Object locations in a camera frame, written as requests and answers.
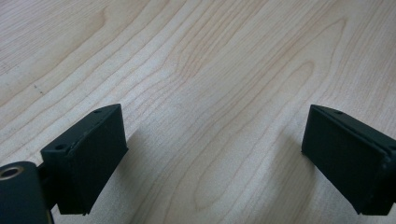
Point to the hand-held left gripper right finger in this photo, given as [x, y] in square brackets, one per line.
[351, 161]

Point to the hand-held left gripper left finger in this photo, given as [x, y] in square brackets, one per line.
[84, 161]

